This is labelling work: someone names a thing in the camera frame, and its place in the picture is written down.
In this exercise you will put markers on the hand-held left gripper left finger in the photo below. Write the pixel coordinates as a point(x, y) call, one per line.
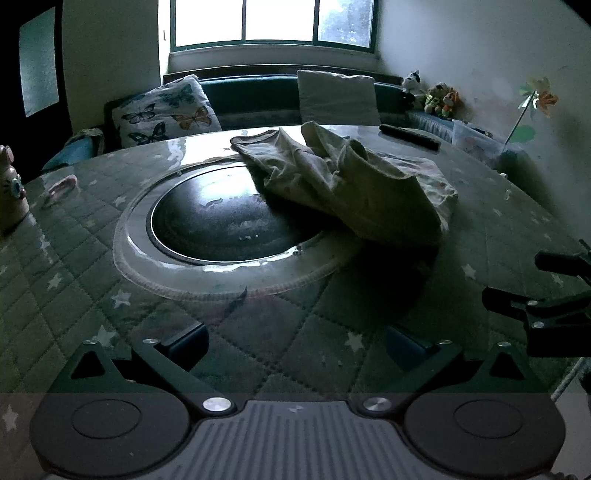
point(187, 345)

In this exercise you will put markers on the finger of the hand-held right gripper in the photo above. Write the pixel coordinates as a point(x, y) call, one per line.
point(556, 262)
point(503, 300)

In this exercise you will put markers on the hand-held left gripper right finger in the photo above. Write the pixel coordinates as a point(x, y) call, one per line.
point(406, 348)

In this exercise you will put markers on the cream cotton garment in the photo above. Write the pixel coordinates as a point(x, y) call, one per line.
point(360, 184)

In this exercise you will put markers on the black round cooktop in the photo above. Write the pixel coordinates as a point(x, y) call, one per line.
point(221, 221)

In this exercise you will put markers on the colourful pinwheel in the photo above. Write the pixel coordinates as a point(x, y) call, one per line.
point(538, 94)

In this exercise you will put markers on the black remote control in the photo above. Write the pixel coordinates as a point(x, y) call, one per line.
point(408, 134)

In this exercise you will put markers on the orange plush toy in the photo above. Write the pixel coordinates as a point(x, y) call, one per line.
point(450, 104)

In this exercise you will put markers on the pink hair clip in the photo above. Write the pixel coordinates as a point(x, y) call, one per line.
point(61, 185)

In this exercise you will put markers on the orange plush toys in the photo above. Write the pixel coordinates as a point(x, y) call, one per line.
point(435, 98)

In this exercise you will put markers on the blue cushion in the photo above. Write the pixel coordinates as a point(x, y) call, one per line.
point(69, 150)

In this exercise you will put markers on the black and white plush toy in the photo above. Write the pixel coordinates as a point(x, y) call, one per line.
point(412, 85)

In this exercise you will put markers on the butterfly print pillow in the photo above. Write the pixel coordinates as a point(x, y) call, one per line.
point(164, 113)

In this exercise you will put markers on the pink owl-faced jar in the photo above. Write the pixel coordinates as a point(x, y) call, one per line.
point(10, 189)

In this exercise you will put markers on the dark teal sofa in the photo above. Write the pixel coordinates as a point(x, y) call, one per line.
point(258, 99)

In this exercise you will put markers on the plain white pillow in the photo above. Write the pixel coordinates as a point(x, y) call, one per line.
point(337, 97)

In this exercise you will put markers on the dark door with frosted pane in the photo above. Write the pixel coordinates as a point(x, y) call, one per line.
point(39, 60)

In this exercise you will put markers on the green framed window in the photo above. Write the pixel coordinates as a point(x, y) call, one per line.
point(272, 21)

